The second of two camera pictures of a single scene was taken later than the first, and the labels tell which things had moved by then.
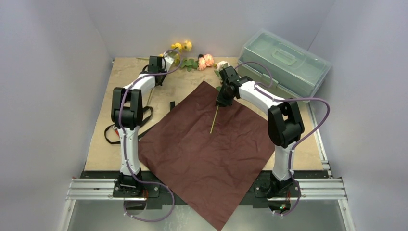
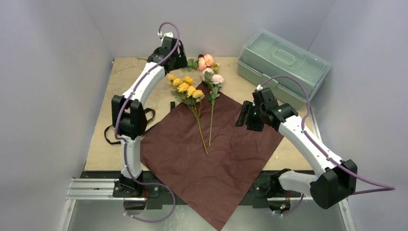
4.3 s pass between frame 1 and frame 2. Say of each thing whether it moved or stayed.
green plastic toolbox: stayed
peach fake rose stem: stayed
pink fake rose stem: moved
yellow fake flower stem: moved
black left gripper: moved
